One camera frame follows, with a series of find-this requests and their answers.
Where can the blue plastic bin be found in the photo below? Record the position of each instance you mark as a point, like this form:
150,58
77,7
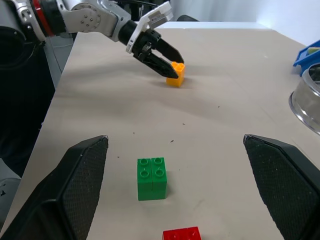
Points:
303,58

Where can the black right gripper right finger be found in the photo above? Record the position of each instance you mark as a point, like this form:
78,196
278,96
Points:
282,185

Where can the dark chair back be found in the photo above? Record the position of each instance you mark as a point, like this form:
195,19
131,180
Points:
187,18

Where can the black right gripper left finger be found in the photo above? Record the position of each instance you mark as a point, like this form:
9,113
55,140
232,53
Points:
62,195

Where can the red toy brick cube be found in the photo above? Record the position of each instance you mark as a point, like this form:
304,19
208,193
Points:
182,234

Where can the metal bowl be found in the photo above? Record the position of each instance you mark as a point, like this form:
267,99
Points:
306,105

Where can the black robot torso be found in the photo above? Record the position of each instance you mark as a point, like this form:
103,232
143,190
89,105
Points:
22,100

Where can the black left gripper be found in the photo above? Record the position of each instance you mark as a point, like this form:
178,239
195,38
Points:
147,41

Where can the orange toy brick cube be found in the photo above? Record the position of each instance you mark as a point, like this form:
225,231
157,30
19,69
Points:
178,77

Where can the green toy brick cube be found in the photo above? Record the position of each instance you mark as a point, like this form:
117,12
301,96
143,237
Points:
152,182

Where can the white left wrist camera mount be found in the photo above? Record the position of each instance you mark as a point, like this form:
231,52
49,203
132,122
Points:
160,13

